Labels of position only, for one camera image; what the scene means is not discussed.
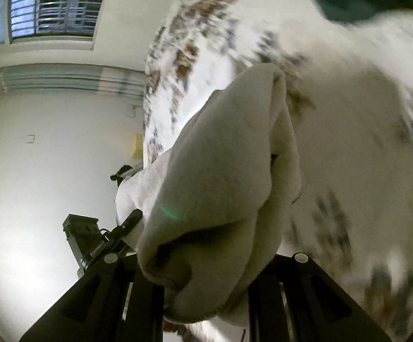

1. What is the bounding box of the beige small garment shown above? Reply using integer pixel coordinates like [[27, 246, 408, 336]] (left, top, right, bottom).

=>
[[115, 63, 302, 323]]

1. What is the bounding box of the black clothes pile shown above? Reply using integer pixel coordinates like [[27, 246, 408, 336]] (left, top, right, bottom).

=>
[[110, 164, 133, 186]]

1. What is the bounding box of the yellow object by bed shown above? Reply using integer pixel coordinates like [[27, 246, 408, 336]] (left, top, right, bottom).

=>
[[131, 134, 143, 160]]

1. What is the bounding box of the floral patterned bed cover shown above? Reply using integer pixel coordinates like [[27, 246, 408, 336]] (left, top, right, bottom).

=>
[[144, 0, 413, 341]]

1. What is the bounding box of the barred window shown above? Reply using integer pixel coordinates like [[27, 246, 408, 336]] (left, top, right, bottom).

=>
[[9, 0, 103, 39]]

